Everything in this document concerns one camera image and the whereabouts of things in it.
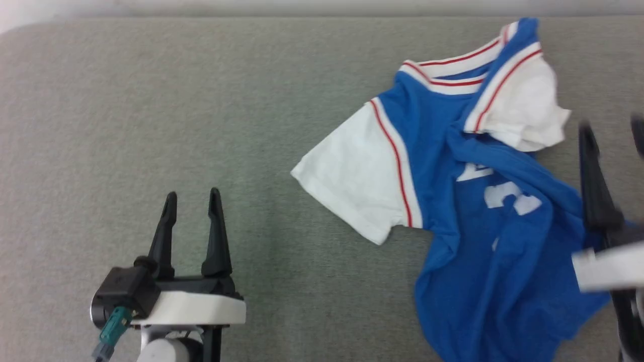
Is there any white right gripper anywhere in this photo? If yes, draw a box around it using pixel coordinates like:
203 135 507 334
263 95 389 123
573 115 644 293

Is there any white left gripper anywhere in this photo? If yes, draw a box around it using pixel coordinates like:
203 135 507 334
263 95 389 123
133 188 247 327

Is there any blue white red-striped jersey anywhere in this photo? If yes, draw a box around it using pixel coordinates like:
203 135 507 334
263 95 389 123
290 17 612 362

